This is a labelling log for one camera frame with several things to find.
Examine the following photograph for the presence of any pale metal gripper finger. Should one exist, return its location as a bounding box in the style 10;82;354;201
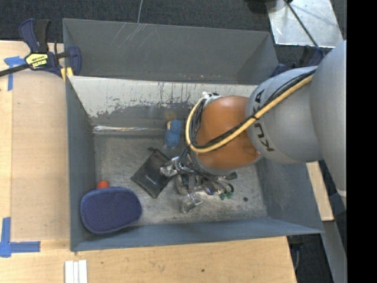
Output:
176;175;191;195
180;192;204;214

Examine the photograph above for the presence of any grey metal bin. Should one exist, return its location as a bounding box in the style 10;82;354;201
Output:
62;18;325;252

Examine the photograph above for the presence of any dark blue slipper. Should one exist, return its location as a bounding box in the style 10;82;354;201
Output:
80;186;143;235

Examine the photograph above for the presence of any black flat pouch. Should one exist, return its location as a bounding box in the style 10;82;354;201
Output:
130;147;175;199

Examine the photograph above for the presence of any pale wood board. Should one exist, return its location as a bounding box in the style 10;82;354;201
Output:
10;69;71;243

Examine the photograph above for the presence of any blue toy figure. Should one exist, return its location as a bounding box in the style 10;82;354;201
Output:
163;110;184;152

